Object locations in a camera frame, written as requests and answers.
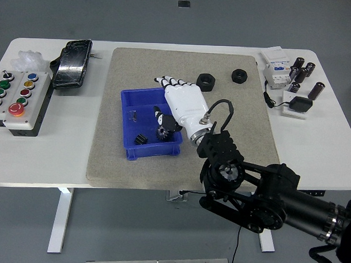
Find black power adapter plug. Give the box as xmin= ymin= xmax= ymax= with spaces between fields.
xmin=288 ymin=96 xmax=314 ymax=114

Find small black gear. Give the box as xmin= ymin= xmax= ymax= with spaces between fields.
xmin=134 ymin=133 xmax=149 ymax=147

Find thin black hanging cable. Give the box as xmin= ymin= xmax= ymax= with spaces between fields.
xmin=178 ymin=189 xmax=244 ymax=263

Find small black hex nut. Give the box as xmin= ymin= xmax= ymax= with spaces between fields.
xmin=230 ymin=68 xmax=248 ymax=84

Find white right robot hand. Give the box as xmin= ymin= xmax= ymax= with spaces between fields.
xmin=151 ymin=75 xmax=215 ymax=140

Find grey under-table bracket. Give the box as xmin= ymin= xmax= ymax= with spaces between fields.
xmin=165 ymin=189 xmax=188 ymax=202

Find grey emergency-stop button box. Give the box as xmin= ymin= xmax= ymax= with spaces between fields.
xmin=2 ymin=70 xmax=54 ymax=138

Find black adapter cord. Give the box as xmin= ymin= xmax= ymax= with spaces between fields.
xmin=262 ymin=78 xmax=292 ymax=110

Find white circuit breaker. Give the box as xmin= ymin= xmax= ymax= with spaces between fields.
xmin=258 ymin=45 xmax=293 ymax=91

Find grey-brown mat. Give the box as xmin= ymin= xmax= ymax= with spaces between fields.
xmin=85 ymin=46 xmax=285 ymax=195

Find white table leg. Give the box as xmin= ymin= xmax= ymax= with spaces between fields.
xmin=257 ymin=230 xmax=277 ymax=253
xmin=46 ymin=186 xmax=74 ymax=254

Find crumpled clear plastic bag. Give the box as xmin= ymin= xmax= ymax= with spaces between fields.
xmin=9 ymin=49 xmax=51 ymax=73

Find blue plastic box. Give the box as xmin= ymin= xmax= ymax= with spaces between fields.
xmin=118 ymin=86 xmax=186 ymax=163

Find large black hex nut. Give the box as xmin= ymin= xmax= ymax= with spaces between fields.
xmin=195 ymin=72 xmax=216 ymax=92

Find large black gear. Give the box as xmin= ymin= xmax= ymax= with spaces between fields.
xmin=155 ymin=125 xmax=172 ymax=142

